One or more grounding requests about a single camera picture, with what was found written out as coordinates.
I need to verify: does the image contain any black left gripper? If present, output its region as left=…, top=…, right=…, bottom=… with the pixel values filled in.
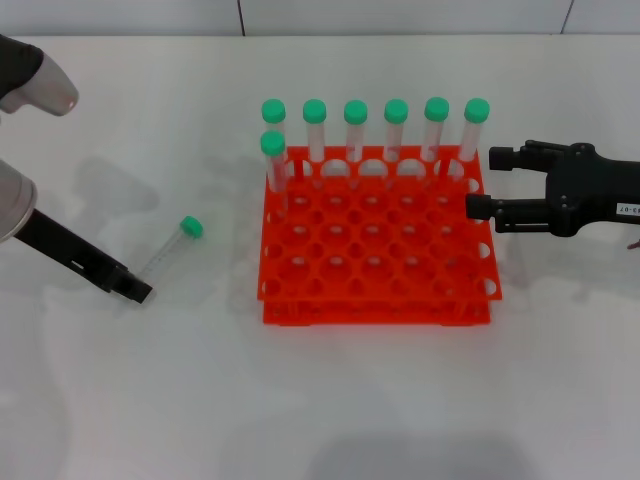
left=14, top=208, right=154, bottom=306

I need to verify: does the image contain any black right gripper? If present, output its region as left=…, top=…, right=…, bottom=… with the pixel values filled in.
left=464, top=140, right=640, bottom=238

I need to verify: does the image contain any green-capped clear test tube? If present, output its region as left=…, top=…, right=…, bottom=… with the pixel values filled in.
left=259, top=130, right=291, bottom=221
left=421, top=96, right=451, bottom=165
left=383, top=98, right=410, bottom=165
left=302, top=98, right=328, bottom=166
left=261, top=98, right=291, bottom=169
left=138, top=214, right=205, bottom=279
left=452, top=97, right=491, bottom=174
left=343, top=99, right=369, bottom=165

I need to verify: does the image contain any orange test tube rack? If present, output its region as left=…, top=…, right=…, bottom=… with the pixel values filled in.
left=257, top=144, right=503, bottom=327

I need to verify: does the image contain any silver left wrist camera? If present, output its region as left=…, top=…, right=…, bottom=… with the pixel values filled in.
left=0, top=32, right=81, bottom=117

